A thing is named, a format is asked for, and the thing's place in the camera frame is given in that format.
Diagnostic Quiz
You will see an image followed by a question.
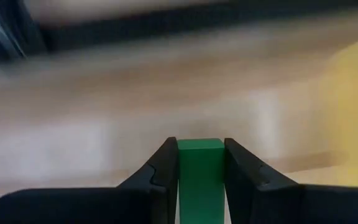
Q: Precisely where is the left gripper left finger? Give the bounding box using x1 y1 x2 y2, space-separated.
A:
0 136 180 224

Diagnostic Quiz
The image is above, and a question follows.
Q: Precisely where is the green wooden block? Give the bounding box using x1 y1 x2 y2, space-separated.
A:
177 138 226 224

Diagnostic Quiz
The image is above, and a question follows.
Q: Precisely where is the yellow translucent plastic bin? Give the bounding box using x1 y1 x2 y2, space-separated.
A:
290 34 358 187

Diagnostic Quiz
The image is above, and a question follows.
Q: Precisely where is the black aluminium table frame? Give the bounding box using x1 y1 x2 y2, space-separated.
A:
0 0 358 62

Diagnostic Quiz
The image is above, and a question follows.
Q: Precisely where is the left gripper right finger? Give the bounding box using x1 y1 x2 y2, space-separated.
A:
224 138 358 224

